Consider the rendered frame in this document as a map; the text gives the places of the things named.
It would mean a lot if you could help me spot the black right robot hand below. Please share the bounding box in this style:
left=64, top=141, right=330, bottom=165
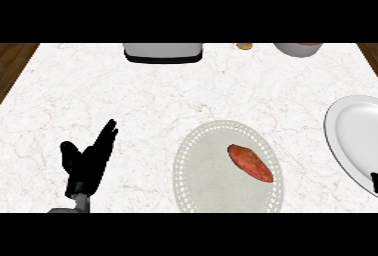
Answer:
left=369, top=172, right=378, bottom=195

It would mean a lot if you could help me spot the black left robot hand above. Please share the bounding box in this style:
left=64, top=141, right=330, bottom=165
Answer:
left=59, top=118, right=120, bottom=199

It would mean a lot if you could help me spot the white plate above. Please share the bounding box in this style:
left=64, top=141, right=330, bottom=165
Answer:
left=322, top=94, right=378, bottom=198

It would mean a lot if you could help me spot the red bell pepper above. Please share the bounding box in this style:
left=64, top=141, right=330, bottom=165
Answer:
left=226, top=143, right=275, bottom=184

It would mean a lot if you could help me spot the pale round placemat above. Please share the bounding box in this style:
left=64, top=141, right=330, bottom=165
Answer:
left=172, top=119, right=285, bottom=214

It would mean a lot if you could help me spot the grey and black appliance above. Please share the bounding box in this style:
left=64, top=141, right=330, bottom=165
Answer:
left=121, top=43, right=206, bottom=65

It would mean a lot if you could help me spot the grey round pot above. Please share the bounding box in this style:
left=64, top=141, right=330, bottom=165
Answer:
left=272, top=43, right=325, bottom=59

